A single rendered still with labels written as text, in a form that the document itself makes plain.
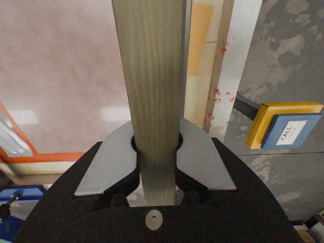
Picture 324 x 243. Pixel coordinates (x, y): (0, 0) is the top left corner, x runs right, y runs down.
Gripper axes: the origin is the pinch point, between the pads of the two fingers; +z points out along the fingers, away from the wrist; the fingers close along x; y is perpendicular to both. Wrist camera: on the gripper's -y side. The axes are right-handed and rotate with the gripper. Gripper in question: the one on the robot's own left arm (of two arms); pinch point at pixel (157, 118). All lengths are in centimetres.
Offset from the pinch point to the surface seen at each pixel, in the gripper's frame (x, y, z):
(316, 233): 322, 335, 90
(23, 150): -36.2, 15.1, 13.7
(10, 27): -23.5, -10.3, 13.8
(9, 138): -37.1, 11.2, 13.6
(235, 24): 11.3, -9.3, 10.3
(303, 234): 288, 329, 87
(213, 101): 10.5, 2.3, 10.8
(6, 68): -28.2, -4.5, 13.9
